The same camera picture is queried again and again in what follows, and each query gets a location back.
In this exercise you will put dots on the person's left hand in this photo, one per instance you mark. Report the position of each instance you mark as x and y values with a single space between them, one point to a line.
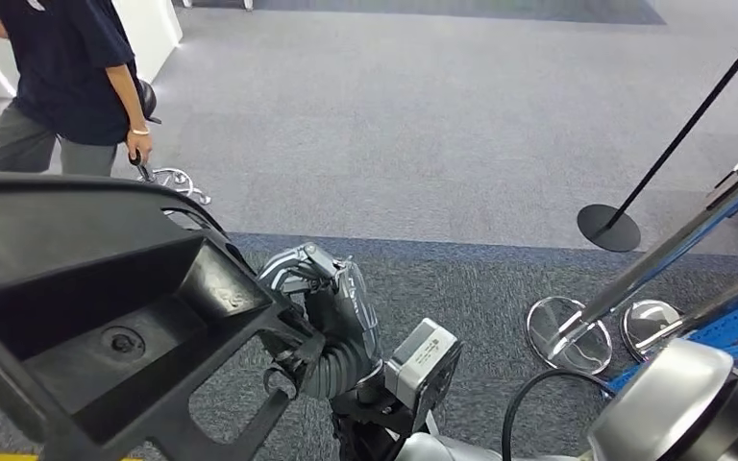
140 146

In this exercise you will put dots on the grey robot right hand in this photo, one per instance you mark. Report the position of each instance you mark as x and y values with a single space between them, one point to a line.
350 305

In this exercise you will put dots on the black hand controller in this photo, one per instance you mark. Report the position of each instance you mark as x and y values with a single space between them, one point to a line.
142 172

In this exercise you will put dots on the black plastic car panel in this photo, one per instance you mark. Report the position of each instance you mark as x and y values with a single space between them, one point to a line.
57 254

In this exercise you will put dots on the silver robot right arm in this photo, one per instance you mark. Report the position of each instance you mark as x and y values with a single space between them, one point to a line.
662 407

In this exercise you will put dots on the person's left forearm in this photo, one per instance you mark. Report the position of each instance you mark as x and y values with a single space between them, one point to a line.
126 102

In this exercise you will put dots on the chrome stool with black seat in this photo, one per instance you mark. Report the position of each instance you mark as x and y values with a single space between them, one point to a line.
149 102

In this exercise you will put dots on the white pillar with light strip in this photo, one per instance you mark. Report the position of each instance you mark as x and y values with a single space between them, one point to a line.
152 32

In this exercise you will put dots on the person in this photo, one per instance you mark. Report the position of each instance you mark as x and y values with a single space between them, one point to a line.
57 63

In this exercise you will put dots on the thin black pole stand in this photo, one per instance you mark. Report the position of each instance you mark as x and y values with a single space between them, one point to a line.
608 229

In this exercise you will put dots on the yellow floor tape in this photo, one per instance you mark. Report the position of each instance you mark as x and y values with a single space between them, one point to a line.
57 457

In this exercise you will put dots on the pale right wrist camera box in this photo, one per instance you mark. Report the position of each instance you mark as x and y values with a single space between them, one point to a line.
420 356

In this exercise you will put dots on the chrome stanchion post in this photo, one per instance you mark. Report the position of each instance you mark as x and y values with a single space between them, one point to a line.
662 257
652 324

